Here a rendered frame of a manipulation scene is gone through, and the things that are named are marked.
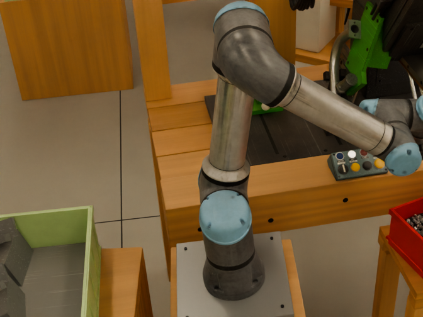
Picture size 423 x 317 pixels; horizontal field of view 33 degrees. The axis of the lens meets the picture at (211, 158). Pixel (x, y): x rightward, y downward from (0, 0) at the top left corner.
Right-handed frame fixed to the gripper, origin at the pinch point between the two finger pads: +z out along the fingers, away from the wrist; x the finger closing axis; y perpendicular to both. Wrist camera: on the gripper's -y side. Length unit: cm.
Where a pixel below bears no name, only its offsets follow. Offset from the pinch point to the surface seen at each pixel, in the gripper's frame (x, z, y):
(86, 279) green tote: -83, -10, 22
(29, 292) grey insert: -98, 5, 19
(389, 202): 3.6, 18.4, 9.0
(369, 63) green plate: 4.2, 4.6, -29.4
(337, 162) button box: -11.3, 9.1, -2.5
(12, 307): -101, -5, 24
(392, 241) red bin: -3.3, 6.2, 22.6
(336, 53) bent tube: -1.1, 14.5, -39.1
